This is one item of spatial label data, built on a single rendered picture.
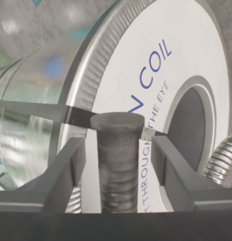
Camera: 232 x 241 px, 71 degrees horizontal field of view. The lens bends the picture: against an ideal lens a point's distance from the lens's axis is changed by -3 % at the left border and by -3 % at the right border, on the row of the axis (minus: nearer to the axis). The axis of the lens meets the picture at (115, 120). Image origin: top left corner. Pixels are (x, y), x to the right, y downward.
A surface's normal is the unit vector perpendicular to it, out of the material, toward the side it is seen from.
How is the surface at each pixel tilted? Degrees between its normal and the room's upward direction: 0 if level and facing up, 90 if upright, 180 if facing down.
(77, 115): 89
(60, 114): 48
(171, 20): 90
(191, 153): 57
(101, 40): 89
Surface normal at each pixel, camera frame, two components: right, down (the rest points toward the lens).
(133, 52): 0.69, 0.11
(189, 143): -0.70, -0.15
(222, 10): -0.63, 0.59
